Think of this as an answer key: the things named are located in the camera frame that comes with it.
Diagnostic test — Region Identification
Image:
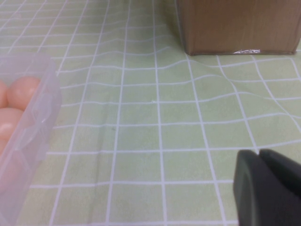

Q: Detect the clear plastic egg box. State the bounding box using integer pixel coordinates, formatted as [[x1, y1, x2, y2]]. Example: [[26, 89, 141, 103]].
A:
[[0, 52, 63, 226]]

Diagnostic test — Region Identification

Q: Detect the brown cardboard box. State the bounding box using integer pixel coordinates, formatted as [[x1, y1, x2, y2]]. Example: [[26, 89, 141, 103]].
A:
[[175, 0, 301, 57]]

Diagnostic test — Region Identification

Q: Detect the orange plastic egg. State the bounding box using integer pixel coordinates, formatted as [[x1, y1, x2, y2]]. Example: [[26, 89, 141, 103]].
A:
[[0, 107, 24, 139], [0, 81, 9, 108], [6, 76, 43, 113]]

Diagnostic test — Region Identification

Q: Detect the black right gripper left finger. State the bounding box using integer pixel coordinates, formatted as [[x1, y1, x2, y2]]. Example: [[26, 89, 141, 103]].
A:
[[232, 150, 301, 226]]

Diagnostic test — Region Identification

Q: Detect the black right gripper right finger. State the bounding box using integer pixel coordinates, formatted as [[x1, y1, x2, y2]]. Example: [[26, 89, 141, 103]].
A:
[[259, 148, 301, 195]]

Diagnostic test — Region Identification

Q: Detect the green checked tablecloth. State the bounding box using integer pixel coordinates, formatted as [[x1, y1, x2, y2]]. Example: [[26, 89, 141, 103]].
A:
[[0, 0, 301, 226]]

